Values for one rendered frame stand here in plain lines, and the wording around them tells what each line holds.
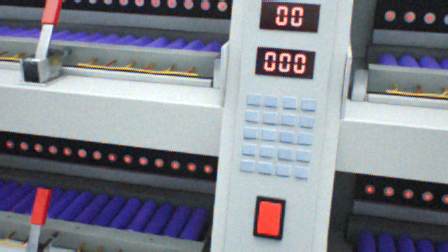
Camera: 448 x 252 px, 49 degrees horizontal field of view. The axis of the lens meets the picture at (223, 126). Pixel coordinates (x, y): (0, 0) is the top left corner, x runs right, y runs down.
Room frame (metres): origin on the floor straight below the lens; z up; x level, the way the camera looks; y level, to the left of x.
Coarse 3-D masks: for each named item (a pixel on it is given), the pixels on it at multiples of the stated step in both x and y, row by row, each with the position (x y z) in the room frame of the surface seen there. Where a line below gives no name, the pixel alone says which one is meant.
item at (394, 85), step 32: (384, 0) 0.54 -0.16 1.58; (416, 0) 0.53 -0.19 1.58; (384, 32) 0.54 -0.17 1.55; (416, 32) 0.54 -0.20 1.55; (384, 64) 0.49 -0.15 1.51; (416, 64) 0.48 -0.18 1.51; (352, 96) 0.43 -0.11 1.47; (384, 96) 0.42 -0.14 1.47; (416, 96) 0.45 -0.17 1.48; (352, 128) 0.38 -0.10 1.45; (384, 128) 0.38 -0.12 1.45; (416, 128) 0.37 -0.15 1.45; (352, 160) 0.39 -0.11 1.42; (384, 160) 0.38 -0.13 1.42; (416, 160) 0.38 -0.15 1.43
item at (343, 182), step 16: (368, 0) 0.57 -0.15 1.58; (352, 16) 0.58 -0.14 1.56; (368, 16) 0.57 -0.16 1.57; (352, 32) 0.58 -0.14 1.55; (368, 32) 0.57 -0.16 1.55; (352, 48) 0.58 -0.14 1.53; (352, 64) 0.58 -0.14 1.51; (80, 176) 0.64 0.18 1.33; (336, 176) 0.58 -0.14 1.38; (352, 176) 0.57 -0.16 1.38; (192, 192) 0.61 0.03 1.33; (336, 192) 0.58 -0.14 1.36; (352, 192) 0.57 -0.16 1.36; (336, 208) 0.58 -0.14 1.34; (352, 208) 0.57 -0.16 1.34; (336, 224) 0.58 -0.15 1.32; (432, 224) 0.55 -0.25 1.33
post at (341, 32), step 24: (240, 0) 0.40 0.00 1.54; (240, 24) 0.40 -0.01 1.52; (336, 24) 0.38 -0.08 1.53; (240, 48) 0.40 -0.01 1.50; (336, 48) 0.38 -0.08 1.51; (336, 72) 0.38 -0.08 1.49; (336, 96) 0.38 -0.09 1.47; (336, 120) 0.38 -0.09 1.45; (336, 144) 0.38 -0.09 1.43; (216, 192) 0.40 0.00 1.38; (216, 216) 0.40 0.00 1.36; (216, 240) 0.40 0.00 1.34; (312, 240) 0.38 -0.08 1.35
